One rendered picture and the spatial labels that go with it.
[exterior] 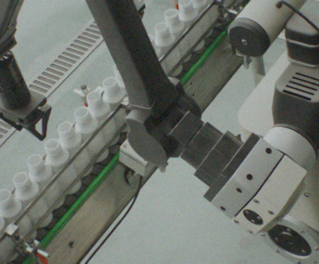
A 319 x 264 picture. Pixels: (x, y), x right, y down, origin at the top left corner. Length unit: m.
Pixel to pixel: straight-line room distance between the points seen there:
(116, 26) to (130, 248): 2.05
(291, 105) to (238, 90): 2.32
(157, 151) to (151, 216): 1.96
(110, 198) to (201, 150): 0.90
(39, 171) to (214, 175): 0.76
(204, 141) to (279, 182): 0.13
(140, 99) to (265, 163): 0.21
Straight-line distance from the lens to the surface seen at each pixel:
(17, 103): 1.47
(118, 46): 1.10
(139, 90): 1.14
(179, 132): 1.16
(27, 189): 1.82
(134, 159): 1.84
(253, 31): 1.18
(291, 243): 1.53
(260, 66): 2.62
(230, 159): 1.15
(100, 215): 2.03
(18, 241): 1.80
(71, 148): 1.89
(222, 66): 2.31
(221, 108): 3.46
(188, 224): 3.07
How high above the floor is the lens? 2.44
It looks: 46 degrees down
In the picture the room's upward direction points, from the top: 16 degrees counter-clockwise
